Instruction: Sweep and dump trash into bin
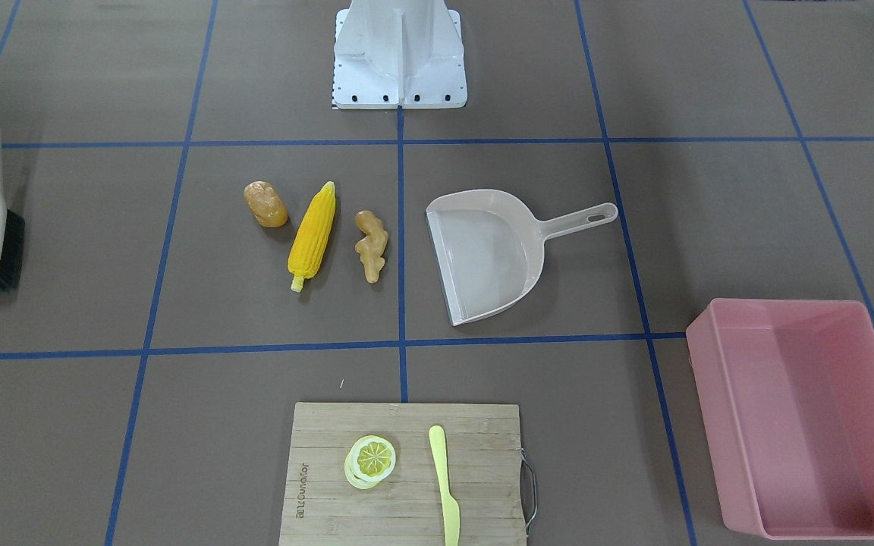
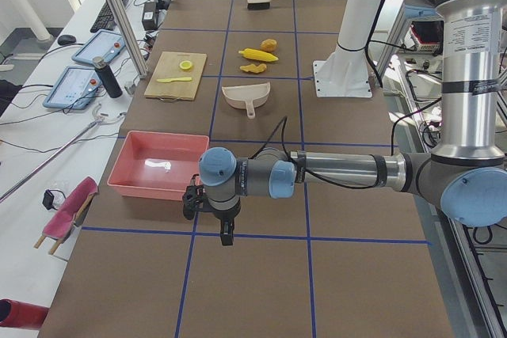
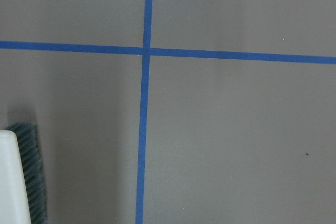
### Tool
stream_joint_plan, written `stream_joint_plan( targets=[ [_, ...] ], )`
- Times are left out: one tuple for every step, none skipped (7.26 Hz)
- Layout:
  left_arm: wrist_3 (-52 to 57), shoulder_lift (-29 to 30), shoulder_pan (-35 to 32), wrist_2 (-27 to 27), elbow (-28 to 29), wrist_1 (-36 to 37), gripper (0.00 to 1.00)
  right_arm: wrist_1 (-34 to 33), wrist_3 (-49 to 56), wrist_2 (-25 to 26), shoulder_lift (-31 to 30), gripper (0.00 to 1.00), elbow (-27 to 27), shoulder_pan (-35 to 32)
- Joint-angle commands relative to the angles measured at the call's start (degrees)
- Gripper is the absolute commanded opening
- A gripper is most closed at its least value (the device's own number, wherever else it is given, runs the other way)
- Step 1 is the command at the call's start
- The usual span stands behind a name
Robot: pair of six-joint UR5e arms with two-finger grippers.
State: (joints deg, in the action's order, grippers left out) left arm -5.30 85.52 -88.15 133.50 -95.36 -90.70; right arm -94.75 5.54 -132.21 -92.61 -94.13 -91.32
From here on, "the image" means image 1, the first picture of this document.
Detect yellow toy lemon slices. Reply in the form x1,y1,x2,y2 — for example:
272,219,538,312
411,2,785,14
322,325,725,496
343,435,398,490

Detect pink plastic bin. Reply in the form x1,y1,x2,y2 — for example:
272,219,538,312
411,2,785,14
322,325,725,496
686,298,874,540

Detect tan toy ginger root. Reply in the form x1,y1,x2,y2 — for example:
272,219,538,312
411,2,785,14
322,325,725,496
354,210,389,284

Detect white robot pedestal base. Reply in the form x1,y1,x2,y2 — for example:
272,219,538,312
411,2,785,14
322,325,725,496
331,1,468,110

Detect beige plastic dustpan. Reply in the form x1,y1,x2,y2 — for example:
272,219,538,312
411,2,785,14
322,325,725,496
426,189,620,326

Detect brown toy potato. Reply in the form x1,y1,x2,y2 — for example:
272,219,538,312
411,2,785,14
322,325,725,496
243,180,289,228

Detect yellow plastic toy knife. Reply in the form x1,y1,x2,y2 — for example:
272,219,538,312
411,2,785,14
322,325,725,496
428,425,461,545

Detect bamboo cutting board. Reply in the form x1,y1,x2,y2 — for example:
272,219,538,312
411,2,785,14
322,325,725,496
278,402,530,545

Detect yellow toy corn cob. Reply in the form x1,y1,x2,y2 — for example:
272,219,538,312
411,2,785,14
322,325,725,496
287,182,337,293

